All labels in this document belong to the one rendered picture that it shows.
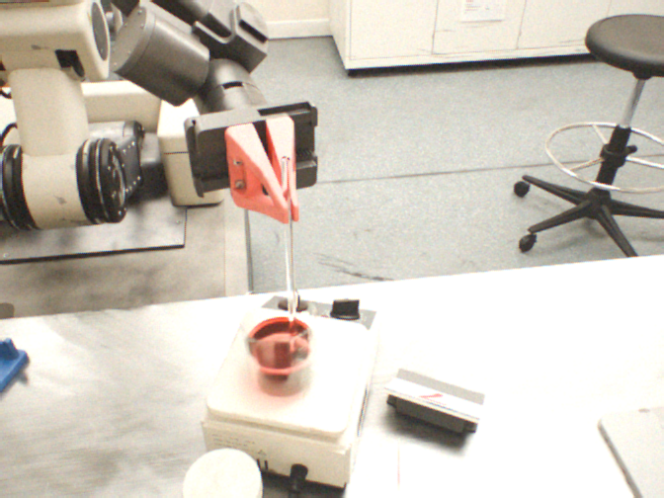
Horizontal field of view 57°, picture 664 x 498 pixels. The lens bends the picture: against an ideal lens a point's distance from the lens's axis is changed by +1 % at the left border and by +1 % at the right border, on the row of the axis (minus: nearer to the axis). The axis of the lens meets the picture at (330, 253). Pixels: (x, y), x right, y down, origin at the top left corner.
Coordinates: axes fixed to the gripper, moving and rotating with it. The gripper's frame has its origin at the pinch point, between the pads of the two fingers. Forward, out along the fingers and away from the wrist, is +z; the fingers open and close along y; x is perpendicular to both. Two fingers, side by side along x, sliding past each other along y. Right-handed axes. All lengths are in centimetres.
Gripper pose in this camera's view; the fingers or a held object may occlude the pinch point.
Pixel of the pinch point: (288, 208)
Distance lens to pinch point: 42.0
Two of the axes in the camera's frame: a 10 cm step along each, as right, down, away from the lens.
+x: -0.1, 7.6, 6.5
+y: 9.3, -2.3, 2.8
